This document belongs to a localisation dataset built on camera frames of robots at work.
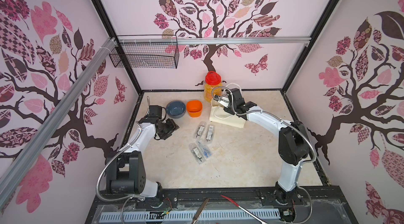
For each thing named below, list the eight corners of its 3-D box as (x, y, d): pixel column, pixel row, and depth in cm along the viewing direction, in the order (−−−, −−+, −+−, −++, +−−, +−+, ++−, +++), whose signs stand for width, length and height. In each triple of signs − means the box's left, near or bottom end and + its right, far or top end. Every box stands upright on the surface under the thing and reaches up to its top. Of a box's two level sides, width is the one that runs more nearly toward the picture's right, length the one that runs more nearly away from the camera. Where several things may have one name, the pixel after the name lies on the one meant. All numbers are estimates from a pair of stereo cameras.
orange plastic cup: (186, 117, 106) (185, 111, 101) (187, 106, 113) (187, 100, 108) (202, 117, 106) (201, 111, 101) (202, 106, 113) (202, 100, 108)
